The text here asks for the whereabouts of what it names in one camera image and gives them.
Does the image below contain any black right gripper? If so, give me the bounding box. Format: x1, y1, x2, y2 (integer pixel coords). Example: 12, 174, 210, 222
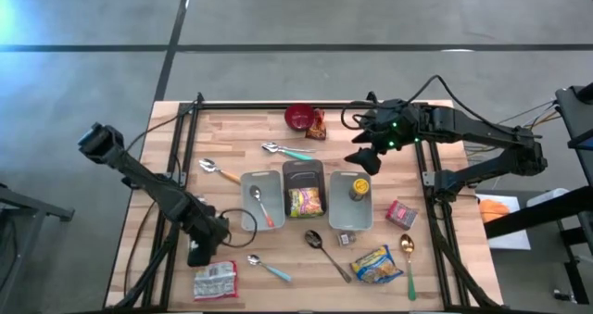
345, 98, 421, 175

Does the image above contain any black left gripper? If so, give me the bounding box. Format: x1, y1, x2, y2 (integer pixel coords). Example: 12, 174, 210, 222
187, 205, 231, 268

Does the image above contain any red and white packet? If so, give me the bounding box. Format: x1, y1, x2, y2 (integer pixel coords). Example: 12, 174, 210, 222
192, 259, 240, 302

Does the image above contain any yellow-lidded spice jar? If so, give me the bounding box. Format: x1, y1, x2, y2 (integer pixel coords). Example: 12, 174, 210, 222
347, 178, 371, 202

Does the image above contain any orange snack packet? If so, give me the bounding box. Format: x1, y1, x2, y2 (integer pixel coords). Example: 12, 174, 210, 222
305, 108, 328, 142

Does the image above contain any teal-handled spoon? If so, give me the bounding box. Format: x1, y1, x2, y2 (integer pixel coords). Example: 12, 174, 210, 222
261, 141, 315, 162

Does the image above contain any red box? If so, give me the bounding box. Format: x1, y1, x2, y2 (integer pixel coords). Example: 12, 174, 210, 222
385, 199, 420, 231

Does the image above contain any pink yellow ramen packet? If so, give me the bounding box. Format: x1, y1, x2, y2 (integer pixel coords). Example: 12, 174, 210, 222
287, 186, 325, 218

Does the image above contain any light-blue-handled spoon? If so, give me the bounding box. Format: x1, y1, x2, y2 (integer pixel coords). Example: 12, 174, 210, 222
246, 253, 294, 283

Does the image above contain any orange-handled spoon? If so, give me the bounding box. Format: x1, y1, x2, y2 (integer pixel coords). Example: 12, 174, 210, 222
248, 184, 276, 229

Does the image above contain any wooden-handled spoon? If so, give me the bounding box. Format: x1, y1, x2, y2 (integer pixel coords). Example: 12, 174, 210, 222
198, 157, 242, 184

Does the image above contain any gold spoon green handle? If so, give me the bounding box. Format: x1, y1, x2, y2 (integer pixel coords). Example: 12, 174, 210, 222
398, 232, 418, 302

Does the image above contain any blue yellow snack packet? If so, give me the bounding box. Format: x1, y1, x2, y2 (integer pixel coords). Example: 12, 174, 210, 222
349, 245, 405, 285

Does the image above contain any dark grey plastic bin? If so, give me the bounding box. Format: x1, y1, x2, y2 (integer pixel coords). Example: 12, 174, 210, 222
282, 159, 328, 220

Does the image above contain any light grey plastic bin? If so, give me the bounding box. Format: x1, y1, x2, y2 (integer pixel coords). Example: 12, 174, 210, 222
239, 169, 286, 232
327, 170, 374, 232

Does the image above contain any red and black bowl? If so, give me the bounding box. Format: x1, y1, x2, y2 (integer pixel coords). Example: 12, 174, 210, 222
284, 103, 316, 132

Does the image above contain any black spoon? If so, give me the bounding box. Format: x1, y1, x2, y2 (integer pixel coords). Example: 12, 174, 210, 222
304, 229, 353, 284

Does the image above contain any orange cloth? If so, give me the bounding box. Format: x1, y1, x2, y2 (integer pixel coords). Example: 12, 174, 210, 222
478, 198, 511, 224

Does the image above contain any white paper sheet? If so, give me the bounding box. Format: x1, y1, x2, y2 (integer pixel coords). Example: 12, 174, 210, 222
475, 193, 532, 251

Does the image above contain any grey metal stand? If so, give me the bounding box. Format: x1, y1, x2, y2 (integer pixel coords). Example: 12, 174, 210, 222
0, 182, 75, 306

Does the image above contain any black metal beam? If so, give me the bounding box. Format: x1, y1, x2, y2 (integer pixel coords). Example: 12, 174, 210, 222
484, 186, 593, 240

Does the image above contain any white plastic container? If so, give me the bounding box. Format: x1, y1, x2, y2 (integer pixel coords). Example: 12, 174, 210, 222
526, 187, 570, 208

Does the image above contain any black equipment cart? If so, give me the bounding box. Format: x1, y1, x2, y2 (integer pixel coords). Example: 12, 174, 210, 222
554, 84, 593, 185

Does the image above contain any small black device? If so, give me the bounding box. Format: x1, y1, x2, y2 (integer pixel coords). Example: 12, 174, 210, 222
553, 288, 578, 304

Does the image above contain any black aluminium table frame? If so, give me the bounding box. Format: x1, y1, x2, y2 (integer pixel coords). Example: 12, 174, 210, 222
104, 94, 506, 313

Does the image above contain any coloured wire bundle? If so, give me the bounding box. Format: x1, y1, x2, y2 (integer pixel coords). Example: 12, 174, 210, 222
462, 99, 560, 160

